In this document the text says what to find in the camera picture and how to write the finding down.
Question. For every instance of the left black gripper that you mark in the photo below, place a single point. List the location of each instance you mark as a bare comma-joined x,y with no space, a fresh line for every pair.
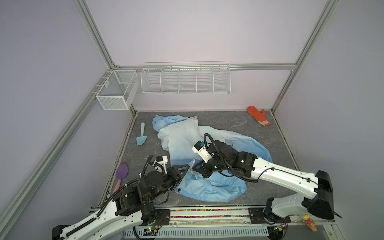
176,174

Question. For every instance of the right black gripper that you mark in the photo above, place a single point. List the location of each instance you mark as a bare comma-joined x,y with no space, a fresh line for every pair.
203,169

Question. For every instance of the light blue jacket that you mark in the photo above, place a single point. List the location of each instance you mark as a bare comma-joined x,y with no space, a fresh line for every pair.
188,143

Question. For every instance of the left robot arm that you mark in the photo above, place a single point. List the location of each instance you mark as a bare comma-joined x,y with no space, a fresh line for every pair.
130,206

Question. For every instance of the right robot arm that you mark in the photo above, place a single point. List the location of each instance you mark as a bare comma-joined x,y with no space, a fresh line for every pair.
314,193

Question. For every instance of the mint green trowel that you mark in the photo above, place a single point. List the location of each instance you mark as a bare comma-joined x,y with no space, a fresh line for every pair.
142,138

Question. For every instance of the purple pink brush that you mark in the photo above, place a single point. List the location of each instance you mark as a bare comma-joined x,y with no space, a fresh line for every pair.
121,173

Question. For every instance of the green circuit board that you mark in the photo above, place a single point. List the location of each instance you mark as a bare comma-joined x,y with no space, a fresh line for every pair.
150,232

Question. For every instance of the white slotted vent strip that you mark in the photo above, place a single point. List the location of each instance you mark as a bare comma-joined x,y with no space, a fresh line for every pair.
193,233

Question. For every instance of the orange red glove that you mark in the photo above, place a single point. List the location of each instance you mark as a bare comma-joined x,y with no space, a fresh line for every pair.
259,116

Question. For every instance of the white mesh box basket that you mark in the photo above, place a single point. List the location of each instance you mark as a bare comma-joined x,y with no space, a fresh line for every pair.
118,90

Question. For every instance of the orange yellow toy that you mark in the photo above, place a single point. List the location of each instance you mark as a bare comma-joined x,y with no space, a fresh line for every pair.
309,222

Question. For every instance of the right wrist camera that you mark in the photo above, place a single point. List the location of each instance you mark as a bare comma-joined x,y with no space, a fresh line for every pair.
200,149

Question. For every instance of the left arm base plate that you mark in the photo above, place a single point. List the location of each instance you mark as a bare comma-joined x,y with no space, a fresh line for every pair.
161,219

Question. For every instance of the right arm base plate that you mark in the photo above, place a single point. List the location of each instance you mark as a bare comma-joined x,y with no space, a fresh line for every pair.
257,216

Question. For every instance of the white wire shelf basket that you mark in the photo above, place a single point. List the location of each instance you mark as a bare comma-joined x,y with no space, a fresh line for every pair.
186,78

